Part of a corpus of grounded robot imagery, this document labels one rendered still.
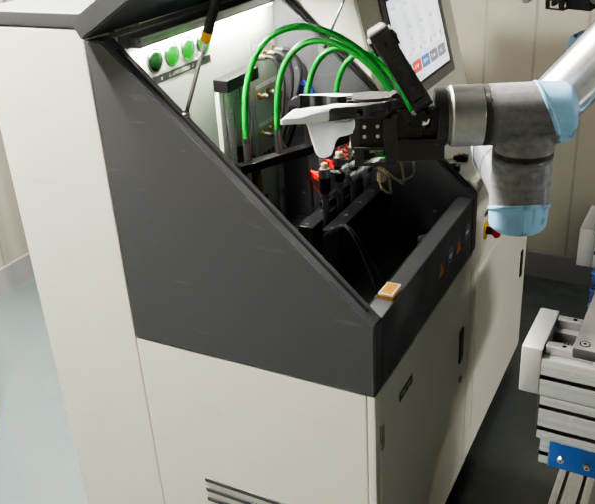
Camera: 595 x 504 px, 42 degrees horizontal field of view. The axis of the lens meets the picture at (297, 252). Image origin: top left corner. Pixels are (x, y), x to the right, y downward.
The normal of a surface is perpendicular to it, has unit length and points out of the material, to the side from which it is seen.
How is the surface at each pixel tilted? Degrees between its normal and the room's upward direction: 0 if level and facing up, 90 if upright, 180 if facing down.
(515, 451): 0
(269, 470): 90
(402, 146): 82
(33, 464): 0
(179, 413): 90
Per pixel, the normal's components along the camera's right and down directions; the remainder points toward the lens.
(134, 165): -0.46, 0.42
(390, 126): -0.05, 0.32
